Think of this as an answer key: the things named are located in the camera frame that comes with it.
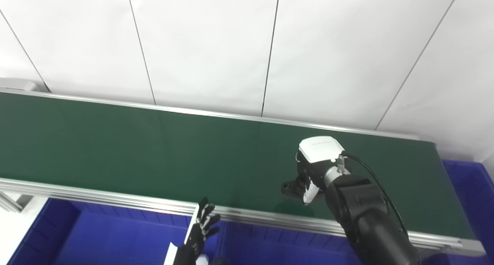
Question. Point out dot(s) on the black flange part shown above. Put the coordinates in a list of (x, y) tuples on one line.
[(291, 187)]

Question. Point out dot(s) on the green conveyor belt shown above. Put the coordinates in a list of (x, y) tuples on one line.
[(135, 149), (115, 198)]

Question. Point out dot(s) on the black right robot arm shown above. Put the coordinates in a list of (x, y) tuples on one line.
[(366, 218)]

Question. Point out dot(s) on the blue plastic bin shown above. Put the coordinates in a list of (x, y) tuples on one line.
[(108, 238), (471, 211), (278, 249)]

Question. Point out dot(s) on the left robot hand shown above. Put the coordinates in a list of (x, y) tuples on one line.
[(197, 234)]

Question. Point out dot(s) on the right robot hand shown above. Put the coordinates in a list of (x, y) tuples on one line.
[(318, 157)]

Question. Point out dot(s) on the grey conveyor end cover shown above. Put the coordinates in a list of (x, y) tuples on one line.
[(17, 84)]

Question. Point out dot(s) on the white block part with hole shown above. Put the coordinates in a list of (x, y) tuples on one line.
[(202, 261)]

